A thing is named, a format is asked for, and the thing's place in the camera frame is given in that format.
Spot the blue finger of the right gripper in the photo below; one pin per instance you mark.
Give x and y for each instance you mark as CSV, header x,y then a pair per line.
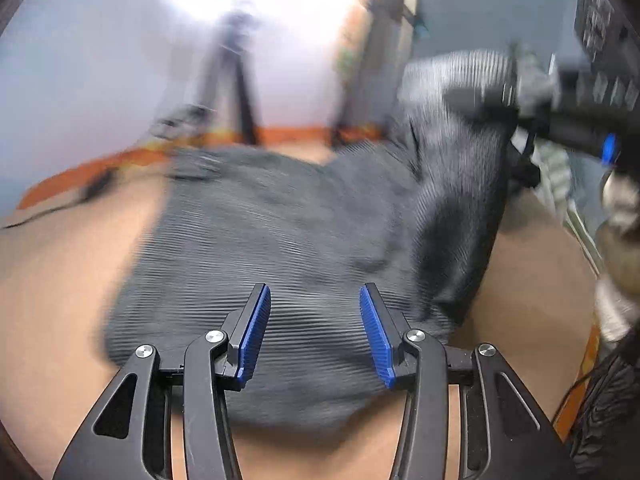
x,y
610,149

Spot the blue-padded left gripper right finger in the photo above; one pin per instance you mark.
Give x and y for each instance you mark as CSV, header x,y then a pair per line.
x,y
382,334

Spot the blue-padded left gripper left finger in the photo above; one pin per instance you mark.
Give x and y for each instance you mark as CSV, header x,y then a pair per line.
x,y
245,340

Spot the grey checked short pants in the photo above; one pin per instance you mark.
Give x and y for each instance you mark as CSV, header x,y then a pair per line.
x,y
416,214

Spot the white knitted gloved hand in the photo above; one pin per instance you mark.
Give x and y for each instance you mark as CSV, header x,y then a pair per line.
x,y
617,290

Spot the green striped pillow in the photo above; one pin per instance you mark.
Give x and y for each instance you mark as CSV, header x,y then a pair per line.
x,y
534,85

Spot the tall silver tripod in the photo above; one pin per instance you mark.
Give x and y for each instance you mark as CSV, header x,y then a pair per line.
x,y
369,97

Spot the colourful hanging cloth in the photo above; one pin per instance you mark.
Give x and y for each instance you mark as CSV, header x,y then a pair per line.
x,y
351,41

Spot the small black tripod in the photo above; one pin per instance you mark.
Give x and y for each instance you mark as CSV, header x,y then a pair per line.
x,y
225,67

